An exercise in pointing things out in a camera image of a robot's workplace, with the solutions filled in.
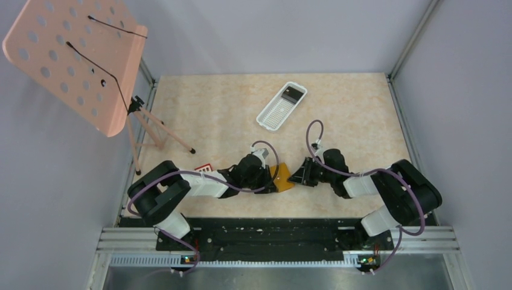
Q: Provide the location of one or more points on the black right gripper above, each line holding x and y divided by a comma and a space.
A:
311, 171

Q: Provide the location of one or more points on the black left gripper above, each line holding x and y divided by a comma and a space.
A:
268, 179

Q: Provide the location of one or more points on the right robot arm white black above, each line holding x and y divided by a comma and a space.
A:
402, 188

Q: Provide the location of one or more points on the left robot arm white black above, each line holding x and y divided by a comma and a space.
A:
155, 197

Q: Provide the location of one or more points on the red white grid card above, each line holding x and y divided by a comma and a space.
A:
204, 168

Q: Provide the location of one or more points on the black card stack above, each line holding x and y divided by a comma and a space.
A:
292, 95

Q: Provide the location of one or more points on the white perforated plastic tray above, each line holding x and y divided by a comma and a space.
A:
276, 112

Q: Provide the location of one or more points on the pink perforated music stand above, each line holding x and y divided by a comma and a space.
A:
68, 71

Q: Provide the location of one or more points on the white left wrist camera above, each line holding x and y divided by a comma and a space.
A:
261, 153

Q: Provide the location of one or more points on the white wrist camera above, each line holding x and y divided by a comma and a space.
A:
317, 148
261, 153

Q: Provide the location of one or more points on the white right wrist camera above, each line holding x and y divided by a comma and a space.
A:
317, 148

